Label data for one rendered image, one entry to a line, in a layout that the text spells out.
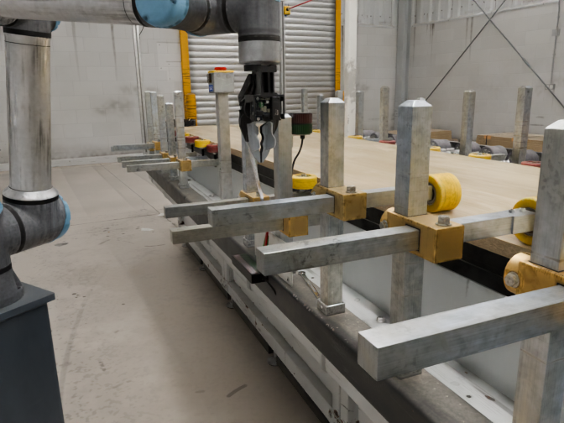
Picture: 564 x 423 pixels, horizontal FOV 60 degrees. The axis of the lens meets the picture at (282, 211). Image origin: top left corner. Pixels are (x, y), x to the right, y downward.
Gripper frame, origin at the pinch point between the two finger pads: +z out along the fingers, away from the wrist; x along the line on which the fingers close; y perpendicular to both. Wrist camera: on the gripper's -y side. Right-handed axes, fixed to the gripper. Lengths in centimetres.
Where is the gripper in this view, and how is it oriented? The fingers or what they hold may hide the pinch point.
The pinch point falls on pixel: (259, 156)
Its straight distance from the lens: 112.7
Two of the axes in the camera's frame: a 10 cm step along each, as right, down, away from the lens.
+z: 0.2, 9.7, 2.4
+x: 9.2, -1.1, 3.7
